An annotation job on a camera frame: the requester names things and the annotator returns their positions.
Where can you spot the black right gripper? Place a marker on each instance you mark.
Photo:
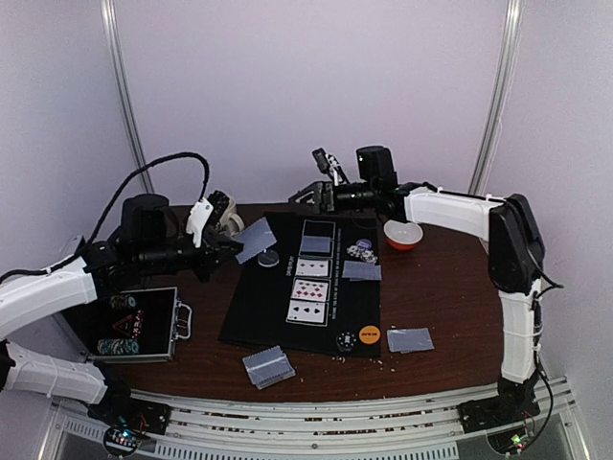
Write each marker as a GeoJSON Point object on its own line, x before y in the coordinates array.
{"type": "Point", "coordinates": [326, 196]}

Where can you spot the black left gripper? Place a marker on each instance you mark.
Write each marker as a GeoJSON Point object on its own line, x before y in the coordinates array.
{"type": "Point", "coordinates": [211, 256]}

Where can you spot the face-down card slot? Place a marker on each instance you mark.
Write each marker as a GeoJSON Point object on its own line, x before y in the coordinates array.
{"type": "Point", "coordinates": [254, 239]}
{"type": "Point", "coordinates": [316, 245]}

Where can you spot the four of diamonds card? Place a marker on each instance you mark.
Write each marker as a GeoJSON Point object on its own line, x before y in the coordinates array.
{"type": "Point", "coordinates": [313, 267]}

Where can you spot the blue small blind button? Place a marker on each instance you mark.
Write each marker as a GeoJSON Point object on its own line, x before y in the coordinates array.
{"type": "Point", "coordinates": [364, 244]}

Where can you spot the white poker chip stack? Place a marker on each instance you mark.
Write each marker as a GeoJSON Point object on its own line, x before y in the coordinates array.
{"type": "Point", "coordinates": [364, 255]}

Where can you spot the face-down card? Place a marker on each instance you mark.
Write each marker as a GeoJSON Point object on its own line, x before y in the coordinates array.
{"type": "Point", "coordinates": [361, 271]}
{"type": "Point", "coordinates": [416, 340]}

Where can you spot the spade card face up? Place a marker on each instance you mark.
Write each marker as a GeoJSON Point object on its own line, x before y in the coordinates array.
{"type": "Point", "coordinates": [307, 312]}

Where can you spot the grey playing card deck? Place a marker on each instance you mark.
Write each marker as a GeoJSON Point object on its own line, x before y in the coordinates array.
{"type": "Point", "coordinates": [268, 367]}

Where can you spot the dark green chip stack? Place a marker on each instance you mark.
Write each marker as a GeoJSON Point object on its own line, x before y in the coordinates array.
{"type": "Point", "coordinates": [346, 341]}

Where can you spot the orange big blind button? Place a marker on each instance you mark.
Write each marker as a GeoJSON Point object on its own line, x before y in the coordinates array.
{"type": "Point", "coordinates": [369, 335]}

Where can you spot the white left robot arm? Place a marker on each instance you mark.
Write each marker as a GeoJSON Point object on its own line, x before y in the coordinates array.
{"type": "Point", "coordinates": [140, 247]}

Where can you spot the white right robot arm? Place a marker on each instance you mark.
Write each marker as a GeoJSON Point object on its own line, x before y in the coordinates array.
{"type": "Point", "coordinates": [505, 247]}

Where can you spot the ceramic mug with print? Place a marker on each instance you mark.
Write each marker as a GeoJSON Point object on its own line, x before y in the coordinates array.
{"type": "Point", "coordinates": [231, 222]}

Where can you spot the black poker mat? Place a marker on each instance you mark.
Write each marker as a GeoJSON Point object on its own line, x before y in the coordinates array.
{"type": "Point", "coordinates": [257, 313]}

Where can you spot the orange bowl white inside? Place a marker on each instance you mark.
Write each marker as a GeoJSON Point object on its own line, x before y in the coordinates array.
{"type": "Point", "coordinates": [402, 236]}

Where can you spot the upper chip stack in case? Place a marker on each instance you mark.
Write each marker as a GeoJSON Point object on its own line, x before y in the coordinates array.
{"type": "Point", "coordinates": [122, 302]}

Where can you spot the chip stack in case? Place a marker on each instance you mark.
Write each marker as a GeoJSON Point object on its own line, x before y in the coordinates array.
{"type": "Point", "coordinates": [122, 302]}
{"type": "Point", "coordinates": [118, 347]}

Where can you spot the aluminium poker chip case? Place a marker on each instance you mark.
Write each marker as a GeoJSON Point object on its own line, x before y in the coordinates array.
{"type": "Point", "coordinates": [158, 322]}

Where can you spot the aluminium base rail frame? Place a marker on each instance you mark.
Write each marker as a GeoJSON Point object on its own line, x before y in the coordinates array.
{"type": "Point", "coordinates": [420, 427]}

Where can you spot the aluminium corner post left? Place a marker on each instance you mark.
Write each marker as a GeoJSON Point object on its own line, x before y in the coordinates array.
{"type": "Point", "coordinates": [114, 46]}

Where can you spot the aluminium corner post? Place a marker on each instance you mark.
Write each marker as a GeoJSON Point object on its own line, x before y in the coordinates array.
{"type": "Point", "coordinates": [114, 46]}
{"type": "Point", "coordinates": [500, 92]}

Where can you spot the aluminium corner post right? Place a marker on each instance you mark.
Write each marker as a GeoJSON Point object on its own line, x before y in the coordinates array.
{"type": "Point", "coordinates": [500, 92]}

